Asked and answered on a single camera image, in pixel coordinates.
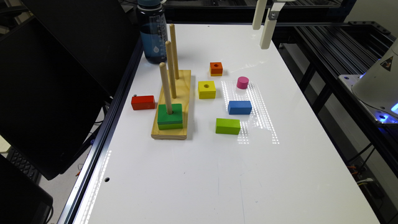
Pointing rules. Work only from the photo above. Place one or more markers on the yellow square block with hole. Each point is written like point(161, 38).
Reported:
point(206, 89)

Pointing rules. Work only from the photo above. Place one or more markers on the dark green square block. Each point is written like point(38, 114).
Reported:
point(174, 118)

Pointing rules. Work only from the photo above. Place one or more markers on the rear wooden peg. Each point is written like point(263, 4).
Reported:
point(174, 51)

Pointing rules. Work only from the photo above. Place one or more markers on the blue water bottle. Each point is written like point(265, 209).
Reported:
point(153, 29)

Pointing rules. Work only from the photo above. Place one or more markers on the pink cylinder block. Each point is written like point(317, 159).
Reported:
point(242, 82)

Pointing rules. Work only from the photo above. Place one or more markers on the black monitor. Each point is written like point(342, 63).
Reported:
point(57, 70)

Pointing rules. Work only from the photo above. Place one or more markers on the wooden peg base board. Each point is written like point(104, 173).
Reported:
point(183, 97)

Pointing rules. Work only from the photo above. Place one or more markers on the orange square block with hole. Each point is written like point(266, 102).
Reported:
point(216, 69)

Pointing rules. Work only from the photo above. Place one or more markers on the front wooden peg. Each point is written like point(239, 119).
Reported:
point(166, 89)

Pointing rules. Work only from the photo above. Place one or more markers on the light green rectangular block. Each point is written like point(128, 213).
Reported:
point(227, 126)

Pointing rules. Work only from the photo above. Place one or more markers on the wooden peg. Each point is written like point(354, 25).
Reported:
point(174, 51)
point(170, 62)
point(166, 89)

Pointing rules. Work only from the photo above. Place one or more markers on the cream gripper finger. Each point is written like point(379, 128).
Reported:
point(259, 14)
point(270, 23)

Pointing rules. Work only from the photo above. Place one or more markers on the red rectangular block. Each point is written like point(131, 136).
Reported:
point(143, 102)

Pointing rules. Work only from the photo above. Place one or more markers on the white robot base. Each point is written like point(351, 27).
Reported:
point(376, 89)

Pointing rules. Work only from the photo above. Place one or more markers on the middle wooden peg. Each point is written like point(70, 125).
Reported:
point(170, 62)

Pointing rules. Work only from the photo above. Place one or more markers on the blue rectangular block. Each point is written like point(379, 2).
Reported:
point(239, 107)

